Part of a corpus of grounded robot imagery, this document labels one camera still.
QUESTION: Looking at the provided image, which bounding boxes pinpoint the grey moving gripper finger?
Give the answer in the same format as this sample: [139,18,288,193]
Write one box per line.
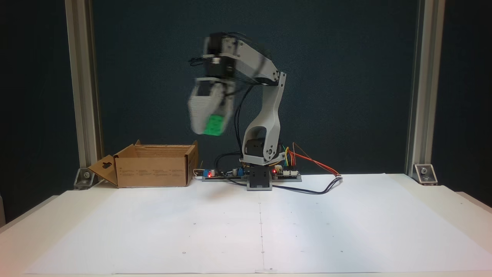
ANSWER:
[218,82,236,133]

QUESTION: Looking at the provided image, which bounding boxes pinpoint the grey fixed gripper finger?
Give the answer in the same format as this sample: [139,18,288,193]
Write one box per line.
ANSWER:
[187,96,216,135]

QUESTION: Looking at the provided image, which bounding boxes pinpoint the green die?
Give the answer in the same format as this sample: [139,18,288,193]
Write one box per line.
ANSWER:
[203,114,226,137]

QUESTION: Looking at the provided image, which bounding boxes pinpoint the blue circuit board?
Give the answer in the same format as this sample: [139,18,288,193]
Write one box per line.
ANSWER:
[203,166,248,182]

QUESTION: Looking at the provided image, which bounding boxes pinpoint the brown cardboard box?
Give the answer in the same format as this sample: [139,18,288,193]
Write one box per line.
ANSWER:
[88,140,199,189]

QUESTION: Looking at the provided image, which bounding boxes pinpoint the circuit board with white connector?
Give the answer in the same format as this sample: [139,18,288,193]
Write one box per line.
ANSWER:
[271,165,302,182]

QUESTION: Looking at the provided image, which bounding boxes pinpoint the thin black arm wires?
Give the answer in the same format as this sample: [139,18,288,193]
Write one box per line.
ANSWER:
[188,57,266,172]

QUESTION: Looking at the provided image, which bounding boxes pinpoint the orange red jumper wires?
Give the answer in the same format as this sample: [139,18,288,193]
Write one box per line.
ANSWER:
[288,142,342,177]

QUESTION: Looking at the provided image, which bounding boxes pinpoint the aluminium frame post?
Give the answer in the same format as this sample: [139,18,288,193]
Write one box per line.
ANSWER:
[405,0,446,176]
[65,0,103,174]

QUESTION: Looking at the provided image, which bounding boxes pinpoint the black cable on table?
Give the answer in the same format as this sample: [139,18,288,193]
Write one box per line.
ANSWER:
[222,177,343,195]

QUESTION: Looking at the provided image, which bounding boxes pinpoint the metal corner bracket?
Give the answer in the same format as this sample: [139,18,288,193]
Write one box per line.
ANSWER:
[74,168,97,190]
[413,164,439,186]

